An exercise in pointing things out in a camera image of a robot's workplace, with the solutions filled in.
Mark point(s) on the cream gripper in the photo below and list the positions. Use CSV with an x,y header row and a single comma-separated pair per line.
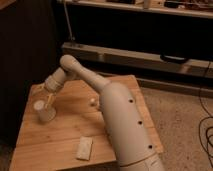
x,y
42,88

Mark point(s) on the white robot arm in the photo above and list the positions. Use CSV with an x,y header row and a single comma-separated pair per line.
x,y
129,137

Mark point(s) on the low wooden shelf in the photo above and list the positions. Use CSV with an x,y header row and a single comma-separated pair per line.
x,y
137,59

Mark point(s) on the metal pole stand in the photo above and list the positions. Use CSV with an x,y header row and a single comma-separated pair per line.
x,y
72,38

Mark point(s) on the upper wooden shelf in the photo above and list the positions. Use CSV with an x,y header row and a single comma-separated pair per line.
x,y
128,7

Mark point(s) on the black handle object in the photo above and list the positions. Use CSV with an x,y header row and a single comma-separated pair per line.
x,y
174,59

